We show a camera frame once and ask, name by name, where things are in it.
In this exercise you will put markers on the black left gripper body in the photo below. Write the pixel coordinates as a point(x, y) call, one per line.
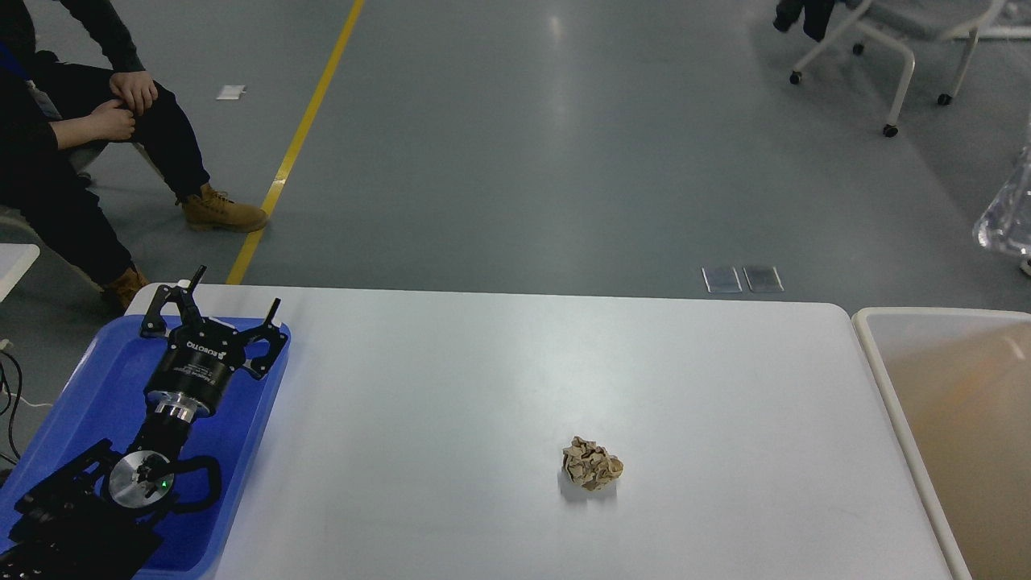
point(194, 373)

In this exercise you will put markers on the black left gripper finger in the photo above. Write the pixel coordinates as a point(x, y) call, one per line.
point(181, 295)
point(270, 320)

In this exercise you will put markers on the aluminium foil tray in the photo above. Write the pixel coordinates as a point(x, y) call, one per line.
point(1004, 226)

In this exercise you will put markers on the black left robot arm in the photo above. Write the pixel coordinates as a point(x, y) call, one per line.
point(138, 471)

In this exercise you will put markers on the person's lower hand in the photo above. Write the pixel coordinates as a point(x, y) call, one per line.
point(111, 122)

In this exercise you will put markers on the person's upper hand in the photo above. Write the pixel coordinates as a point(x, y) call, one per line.
point(137, 89)

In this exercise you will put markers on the tan boot near table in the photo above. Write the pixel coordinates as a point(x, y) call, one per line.
point(120, 293)

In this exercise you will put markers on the blue plastic tray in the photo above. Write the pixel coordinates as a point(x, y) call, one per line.
point(104, 399)

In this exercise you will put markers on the tan boot on floor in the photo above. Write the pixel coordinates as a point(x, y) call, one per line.
point(209, 209)

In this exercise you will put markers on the white side table corner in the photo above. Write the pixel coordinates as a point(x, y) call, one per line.
point(16, 259)

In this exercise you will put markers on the seated person in black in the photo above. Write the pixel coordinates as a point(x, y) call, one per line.
point(44, 106)

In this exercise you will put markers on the crumpled brown paper ball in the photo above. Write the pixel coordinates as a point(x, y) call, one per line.
point(589, 465)

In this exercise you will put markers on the left metal floor plate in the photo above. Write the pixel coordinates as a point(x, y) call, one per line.
point(722, 280)

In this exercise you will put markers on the metal floor plate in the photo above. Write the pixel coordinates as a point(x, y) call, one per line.
point(763, 279)
point(722, 280)

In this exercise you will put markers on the right metal floor plate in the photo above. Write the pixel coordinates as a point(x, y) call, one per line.
point(763, 279)

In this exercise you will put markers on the dark jacket on chair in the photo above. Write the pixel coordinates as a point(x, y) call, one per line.
point(815, 16)

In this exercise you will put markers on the beige plastic bin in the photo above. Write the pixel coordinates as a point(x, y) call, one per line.
point(956, 384)

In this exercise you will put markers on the white rolling chair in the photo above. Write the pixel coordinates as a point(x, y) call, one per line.
point(891, 22)

